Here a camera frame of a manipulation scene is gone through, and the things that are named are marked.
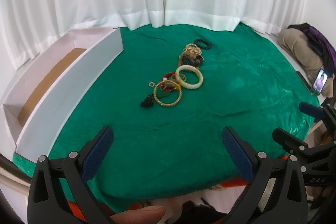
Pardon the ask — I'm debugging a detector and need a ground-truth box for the black wrist watch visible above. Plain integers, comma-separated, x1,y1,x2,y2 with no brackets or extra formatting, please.
182,55,204,67

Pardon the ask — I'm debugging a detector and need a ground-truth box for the smartphone with lit screen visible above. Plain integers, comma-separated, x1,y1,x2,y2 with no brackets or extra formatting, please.
313,69,328,95

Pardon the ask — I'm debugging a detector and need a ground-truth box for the pale jade bangle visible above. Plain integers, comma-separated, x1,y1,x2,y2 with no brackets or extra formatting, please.
175,65,203,90

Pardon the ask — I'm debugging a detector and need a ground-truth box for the operator thumb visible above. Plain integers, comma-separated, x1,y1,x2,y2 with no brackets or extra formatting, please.
110,206,166,224

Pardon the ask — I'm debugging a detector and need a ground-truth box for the brown wooden bead bracelet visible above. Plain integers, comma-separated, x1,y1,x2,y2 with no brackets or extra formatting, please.
178,52,204,68

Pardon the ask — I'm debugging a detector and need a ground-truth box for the black bead bracelet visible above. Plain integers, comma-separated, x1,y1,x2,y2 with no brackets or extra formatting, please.
194,39,213,50

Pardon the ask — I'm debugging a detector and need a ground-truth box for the beige pillow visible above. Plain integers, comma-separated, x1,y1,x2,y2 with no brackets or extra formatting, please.
278,28,335,99

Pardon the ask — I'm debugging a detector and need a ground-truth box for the gold bangle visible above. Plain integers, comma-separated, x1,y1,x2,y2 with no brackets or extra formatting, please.
153,80,182,107

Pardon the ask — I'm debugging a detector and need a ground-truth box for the black tassel ornament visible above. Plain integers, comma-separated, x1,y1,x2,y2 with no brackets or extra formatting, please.
141,94,155,109

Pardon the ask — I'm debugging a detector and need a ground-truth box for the purple black clothing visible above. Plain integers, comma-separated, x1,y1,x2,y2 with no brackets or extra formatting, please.
288,23,335,77

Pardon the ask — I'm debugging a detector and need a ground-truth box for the gold pearl necklace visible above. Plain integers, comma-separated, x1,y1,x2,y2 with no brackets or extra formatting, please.
183,43,202,55

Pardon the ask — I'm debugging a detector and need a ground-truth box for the green patterned cloth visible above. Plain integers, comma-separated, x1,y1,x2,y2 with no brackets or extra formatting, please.
12,23,321,214

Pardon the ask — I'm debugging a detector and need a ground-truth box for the red bead bracelet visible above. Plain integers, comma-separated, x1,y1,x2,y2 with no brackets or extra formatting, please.
160,71,177,81

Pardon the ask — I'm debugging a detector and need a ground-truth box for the white drawer box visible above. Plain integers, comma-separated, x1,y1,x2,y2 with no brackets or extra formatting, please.
1,27,123,162

